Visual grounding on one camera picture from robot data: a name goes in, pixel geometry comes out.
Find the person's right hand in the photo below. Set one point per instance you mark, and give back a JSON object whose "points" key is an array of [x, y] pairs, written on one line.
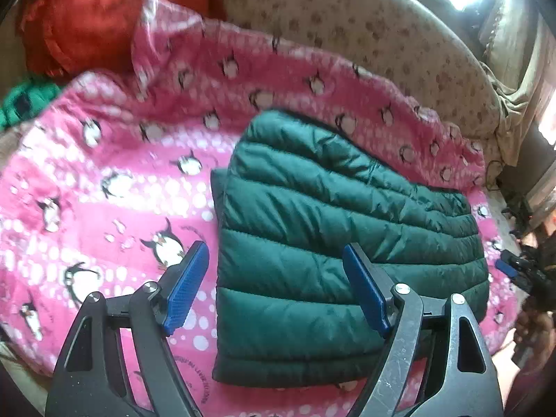
{"points": [[534, 337]]}

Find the red ruffled pillow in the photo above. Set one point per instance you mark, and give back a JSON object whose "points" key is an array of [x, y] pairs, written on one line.
{"points": [[64, 38]]}

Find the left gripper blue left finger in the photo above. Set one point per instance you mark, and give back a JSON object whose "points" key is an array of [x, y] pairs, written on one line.
{"points": [[180, 284]]}

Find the bright green garment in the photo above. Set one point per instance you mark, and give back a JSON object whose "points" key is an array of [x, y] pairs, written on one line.
{"points": [[26, 101]]}

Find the pink penguin fleece blanket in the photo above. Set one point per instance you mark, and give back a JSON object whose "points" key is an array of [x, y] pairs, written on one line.
{"points": [[113, 184]]}

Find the floral beige bed sheet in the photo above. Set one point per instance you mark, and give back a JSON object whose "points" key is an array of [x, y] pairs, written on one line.
{"points": [[400, 40]]}

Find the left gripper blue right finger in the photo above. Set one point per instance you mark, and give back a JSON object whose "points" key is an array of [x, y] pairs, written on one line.
{"points": [[371, 286]]}

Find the beige curtain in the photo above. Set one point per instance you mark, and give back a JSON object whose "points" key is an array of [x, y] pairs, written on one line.
{"points": [[519, 61]]}

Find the dark green puffer jacket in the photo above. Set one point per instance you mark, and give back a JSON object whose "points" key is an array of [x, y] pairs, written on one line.
{"points": [[295, 204]]}

